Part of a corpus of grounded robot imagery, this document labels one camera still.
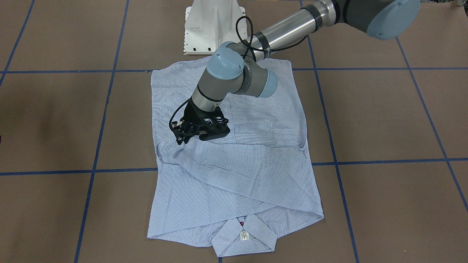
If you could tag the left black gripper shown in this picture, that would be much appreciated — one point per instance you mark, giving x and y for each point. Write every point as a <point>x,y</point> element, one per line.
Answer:
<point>192,116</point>

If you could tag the light blue striped shirt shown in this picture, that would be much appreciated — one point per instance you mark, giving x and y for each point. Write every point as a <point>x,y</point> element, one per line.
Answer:
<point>240,193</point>

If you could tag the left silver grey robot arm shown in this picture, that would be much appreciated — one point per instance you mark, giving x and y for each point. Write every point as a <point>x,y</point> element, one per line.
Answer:
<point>233,67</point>

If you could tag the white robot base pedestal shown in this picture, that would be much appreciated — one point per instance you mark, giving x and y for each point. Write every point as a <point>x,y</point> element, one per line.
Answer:
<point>210,23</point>

